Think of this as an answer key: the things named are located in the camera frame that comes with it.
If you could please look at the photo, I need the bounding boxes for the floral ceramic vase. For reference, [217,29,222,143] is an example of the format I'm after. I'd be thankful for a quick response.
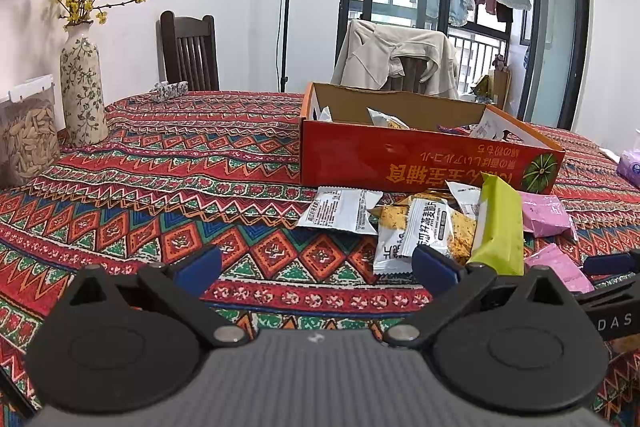
[60,23,109,146]

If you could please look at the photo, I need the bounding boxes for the pile of household items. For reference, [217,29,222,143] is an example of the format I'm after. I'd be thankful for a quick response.
[470,54,511,110]

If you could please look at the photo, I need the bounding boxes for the purple tissue pack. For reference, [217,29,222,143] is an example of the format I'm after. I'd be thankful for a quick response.
[616,150,640,188]

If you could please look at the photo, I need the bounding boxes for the red patterned tablecloth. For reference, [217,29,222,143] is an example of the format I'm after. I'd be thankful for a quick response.
[0,89,640,427]

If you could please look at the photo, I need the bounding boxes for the white snack packet black print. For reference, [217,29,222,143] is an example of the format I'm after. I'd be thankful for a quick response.
[372,198,453,278]

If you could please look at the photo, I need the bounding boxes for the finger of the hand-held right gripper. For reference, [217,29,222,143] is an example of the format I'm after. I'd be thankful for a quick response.
[582,249,640,277]
[575,274,640,309]

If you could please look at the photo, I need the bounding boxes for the red cardboard box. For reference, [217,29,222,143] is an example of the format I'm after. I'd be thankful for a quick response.
[299,82,566,195]

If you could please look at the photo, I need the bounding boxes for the orange cracker packet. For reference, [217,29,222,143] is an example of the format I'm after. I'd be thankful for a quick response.
[367,192,478,265]

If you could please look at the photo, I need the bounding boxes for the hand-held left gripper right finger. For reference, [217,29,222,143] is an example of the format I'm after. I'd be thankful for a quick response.
[382,244,571,349]

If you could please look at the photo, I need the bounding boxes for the balcony railing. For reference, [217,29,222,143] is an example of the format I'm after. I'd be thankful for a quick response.
[350,9,506,92]

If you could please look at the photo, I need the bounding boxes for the clear seed container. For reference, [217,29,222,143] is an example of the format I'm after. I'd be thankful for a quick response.
[0,74,62,188]

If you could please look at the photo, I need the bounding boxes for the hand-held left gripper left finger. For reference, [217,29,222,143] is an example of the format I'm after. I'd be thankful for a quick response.
[67,244,257,349]

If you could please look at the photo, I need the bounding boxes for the beige jacket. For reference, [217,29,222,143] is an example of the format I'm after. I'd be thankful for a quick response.
[331,19,460,100]

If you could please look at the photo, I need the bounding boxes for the pink snack packet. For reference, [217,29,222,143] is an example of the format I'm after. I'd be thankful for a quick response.
[525,243,596,295]
[520,192,576,238]

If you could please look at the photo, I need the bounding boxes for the large white snack packet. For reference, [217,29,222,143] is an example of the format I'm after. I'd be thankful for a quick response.
[295,186,383,235]

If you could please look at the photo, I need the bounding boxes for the dark wooden chair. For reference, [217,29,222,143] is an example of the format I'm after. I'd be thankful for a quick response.
[160,11,220,92]
[382,56,441,95]

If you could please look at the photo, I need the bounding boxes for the green snack packet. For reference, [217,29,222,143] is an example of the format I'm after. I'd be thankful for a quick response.
[467,173,525,275]

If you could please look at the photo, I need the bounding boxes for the small silver patterned box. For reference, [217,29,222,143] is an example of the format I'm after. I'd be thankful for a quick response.
[155,80,189,102]

